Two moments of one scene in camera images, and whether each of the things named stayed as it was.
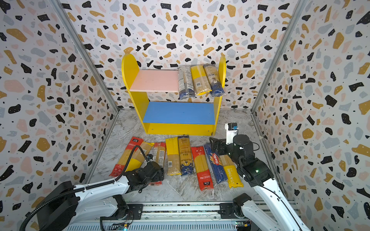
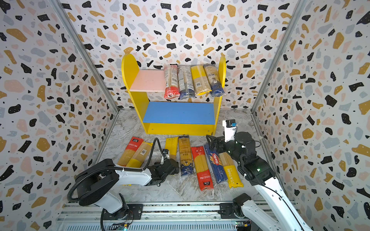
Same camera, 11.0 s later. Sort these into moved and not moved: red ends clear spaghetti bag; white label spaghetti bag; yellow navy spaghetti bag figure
Moved: red ends clear spaghetti bag
Not moved: white label spaghetti bag; yellow navy spaghetti bag figure
